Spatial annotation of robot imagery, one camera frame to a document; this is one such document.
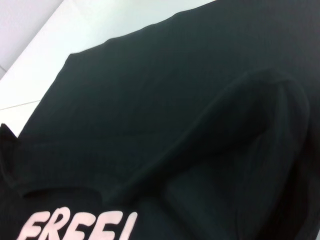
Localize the black t-shirt with pink print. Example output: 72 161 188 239
0 0 320 240

